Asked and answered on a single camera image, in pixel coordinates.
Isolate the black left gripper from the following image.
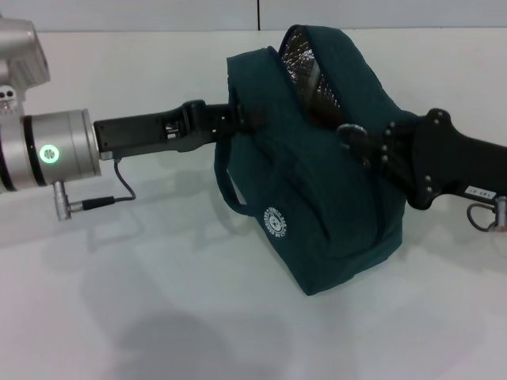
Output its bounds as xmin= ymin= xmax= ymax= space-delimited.
xmin=93 ymin=99 xmax=267 ymax=162

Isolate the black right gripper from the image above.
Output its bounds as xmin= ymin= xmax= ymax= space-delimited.
xmin=336 ymin=107 xmax=507 ymax=210

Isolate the dark teal lunch bag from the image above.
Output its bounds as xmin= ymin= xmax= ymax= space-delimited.
xmin=213 ymin=24 xmax=427 ymax=297

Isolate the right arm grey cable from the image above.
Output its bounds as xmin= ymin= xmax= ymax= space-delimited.
xmin=466 ymin=196 xmax=507 ymax=233

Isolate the left arm dark cable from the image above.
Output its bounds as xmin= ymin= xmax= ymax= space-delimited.
xmin=54 ymin=157 xmax=136 ymax=222

